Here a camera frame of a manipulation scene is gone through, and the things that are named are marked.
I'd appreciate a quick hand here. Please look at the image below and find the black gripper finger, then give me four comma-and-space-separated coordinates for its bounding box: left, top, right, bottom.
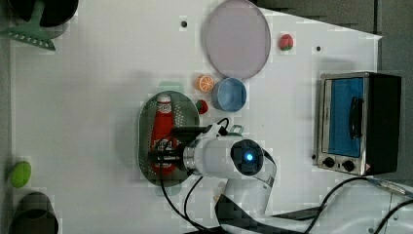
170, 126, 206, 137

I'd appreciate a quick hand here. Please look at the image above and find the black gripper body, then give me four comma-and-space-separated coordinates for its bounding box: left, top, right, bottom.
148, 144, 185, 171

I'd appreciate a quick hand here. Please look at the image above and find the red plush ketchup bottle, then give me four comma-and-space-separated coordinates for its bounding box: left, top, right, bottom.
151, 94, 177, 176

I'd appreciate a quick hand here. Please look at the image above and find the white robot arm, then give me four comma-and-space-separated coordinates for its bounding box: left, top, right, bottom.
148, 124, 412, 234

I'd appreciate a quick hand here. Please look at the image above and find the green oval strainer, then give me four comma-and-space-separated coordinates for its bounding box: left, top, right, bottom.
136, 91, 200, 186

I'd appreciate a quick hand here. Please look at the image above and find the small red strawberry toy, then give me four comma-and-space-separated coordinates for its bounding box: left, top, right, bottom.
196, 99, 208, 114

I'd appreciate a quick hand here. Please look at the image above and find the orange slice toy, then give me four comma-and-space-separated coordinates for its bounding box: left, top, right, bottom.
196, 75, 214, 92

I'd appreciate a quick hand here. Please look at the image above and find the blue bowl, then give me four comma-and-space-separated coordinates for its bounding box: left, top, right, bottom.
211, 78, 247, 112

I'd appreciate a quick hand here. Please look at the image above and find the large grey round plate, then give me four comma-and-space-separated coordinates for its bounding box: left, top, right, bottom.
204, 0, 271, 79

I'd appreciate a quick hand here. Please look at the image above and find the red strawberry with green leaves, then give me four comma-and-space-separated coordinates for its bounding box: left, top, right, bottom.
279, 34, 294, 51

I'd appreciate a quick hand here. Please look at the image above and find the black cup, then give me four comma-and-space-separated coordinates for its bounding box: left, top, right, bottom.
8, 192, 59, 234

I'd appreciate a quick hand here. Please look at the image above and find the lime green round toy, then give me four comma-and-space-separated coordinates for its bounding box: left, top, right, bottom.
11, 161, 31, 188

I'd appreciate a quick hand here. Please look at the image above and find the black toaster oven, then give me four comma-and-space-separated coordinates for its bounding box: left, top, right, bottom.
317, 72, 401, 176

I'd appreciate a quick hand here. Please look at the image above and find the black cylinder container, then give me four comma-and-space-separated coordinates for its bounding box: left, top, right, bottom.
7, 0, 80, 39

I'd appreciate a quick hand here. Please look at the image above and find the green spatula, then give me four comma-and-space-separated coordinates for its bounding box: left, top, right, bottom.
1, 0, 56, 51

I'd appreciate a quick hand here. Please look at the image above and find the green cup with handle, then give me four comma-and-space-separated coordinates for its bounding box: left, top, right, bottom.
228, 125, 244, 137

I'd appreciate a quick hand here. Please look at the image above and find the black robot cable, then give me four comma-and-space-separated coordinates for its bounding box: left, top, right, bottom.
159, 117, 230, 234

